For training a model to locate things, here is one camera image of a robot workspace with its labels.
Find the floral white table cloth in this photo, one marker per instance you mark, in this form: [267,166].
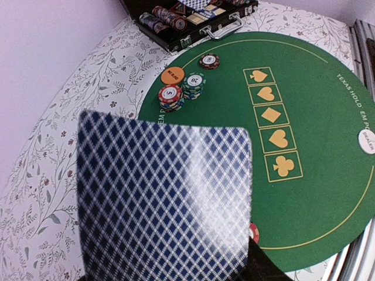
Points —
[39,228]

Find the orange blind button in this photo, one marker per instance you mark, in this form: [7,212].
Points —
[172,75]

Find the dark maroon chip stack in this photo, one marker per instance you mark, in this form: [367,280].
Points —
[209,61]

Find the white dealer button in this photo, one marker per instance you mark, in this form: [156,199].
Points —
[366,140]

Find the green white chip stack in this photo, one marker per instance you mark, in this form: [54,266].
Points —
[192,85]

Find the black poker chip case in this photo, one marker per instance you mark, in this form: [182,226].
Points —
[176,25]

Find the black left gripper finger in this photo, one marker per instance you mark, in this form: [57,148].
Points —
[260,267]

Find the blue playing card deck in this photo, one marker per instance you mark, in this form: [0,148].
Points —
[162,201]

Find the round green poker mat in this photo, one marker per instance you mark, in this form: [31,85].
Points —
[313,186]

